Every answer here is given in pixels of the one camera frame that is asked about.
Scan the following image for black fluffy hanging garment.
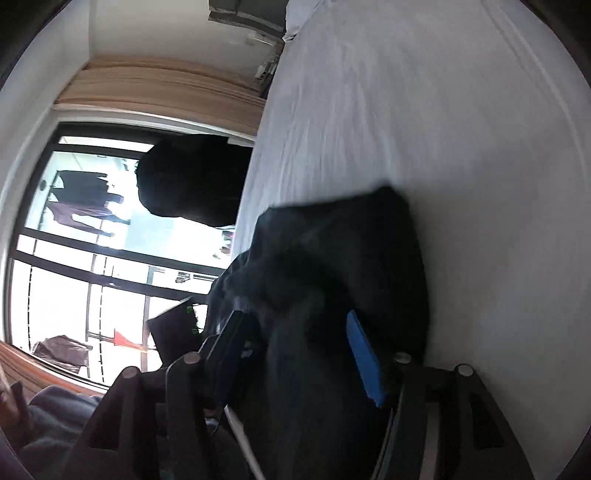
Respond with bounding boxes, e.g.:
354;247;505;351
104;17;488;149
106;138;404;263
136;134;254;228

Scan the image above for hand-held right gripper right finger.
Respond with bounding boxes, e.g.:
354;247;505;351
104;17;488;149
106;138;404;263
346;309;536;480

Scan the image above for black framed balcony door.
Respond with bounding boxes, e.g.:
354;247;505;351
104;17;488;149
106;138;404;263
7;120;242;385

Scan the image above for bed with white sheet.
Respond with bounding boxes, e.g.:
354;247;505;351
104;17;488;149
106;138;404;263
231;0;583;480

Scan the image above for black denim pants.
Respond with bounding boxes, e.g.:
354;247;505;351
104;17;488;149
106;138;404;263
205;185;432;480

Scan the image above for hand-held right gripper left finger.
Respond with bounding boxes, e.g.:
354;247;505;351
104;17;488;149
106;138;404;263
65;311;260;480

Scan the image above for white wire basket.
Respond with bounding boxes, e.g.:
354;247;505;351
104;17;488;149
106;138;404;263
255;56;280;79

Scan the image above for beige curtain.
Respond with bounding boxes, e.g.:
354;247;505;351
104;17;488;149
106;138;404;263
53;55;269;137

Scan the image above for dark hanging laundry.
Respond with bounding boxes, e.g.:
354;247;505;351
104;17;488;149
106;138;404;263
44;170;133;239

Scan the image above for brown garment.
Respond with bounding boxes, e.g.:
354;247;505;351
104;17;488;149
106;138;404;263
32;335;93;368

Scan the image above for person's grey clothing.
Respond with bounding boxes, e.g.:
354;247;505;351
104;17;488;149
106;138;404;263
18;385;108;480

